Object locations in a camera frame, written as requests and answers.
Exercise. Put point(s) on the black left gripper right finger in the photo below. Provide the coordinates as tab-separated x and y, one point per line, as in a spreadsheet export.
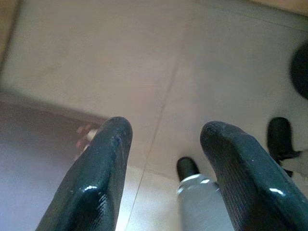
247	183

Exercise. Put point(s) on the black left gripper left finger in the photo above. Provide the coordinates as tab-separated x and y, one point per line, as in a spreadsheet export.
96	183

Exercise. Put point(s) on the grey furniture panel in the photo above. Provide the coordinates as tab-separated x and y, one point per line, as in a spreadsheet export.
31	156

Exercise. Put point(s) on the black round object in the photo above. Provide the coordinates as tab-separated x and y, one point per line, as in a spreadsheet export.
301	72

